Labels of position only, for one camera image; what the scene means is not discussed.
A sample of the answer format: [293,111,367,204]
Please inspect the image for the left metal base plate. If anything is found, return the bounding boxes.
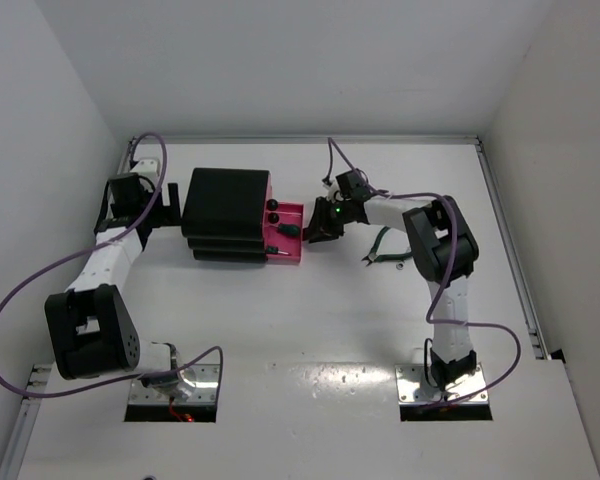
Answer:
[127,364,220,407]

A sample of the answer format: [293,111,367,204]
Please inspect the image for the purple cable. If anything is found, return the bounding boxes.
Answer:
[319,137,522,412]
[0,132,225,399]

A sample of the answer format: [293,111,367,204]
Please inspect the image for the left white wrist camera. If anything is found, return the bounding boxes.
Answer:
[130,157,161,185]

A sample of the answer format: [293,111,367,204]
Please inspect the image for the metal base plate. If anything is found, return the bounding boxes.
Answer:
[127,364,220,407]
[395,364,489,407]

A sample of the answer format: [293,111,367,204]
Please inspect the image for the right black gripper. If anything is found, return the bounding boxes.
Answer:
[304,197,352,243]

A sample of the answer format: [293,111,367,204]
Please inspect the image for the pink drawer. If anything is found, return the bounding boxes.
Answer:
[263,198,304,265]
[265,173,279,212]

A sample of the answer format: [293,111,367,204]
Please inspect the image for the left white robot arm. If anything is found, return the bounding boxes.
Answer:
[44,164,180,390]

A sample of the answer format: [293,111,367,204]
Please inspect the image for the pink bottom drawer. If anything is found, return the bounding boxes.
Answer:
[263,198,304,265]

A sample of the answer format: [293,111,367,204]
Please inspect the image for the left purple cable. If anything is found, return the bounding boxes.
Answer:
[0,132,225,399]

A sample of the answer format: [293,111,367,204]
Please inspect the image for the green flush cutters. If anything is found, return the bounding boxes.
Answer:
[360,227,414,266]

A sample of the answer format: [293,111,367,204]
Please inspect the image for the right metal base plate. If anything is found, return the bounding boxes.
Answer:
[395,364,489,407]

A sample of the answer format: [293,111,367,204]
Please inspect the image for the green screwdriver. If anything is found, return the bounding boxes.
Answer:
[265,246,291,257]
[277,224,302,238]

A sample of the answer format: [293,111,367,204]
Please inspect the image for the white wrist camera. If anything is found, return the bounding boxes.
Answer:
[324,182,342,203]
[130,157,161,185]

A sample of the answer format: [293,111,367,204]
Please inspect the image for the pink top drawer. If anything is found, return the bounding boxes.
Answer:
[265,173,279,212]

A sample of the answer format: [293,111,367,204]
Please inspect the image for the black drawer cabinet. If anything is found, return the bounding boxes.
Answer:
[181,167,271,264]

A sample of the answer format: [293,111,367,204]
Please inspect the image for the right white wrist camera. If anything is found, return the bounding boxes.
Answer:
[324,182,342,203]

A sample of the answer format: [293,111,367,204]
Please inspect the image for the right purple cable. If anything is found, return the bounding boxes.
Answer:
[319,137,522,412]

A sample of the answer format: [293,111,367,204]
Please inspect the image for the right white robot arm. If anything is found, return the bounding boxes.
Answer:
[303,170,479,391]

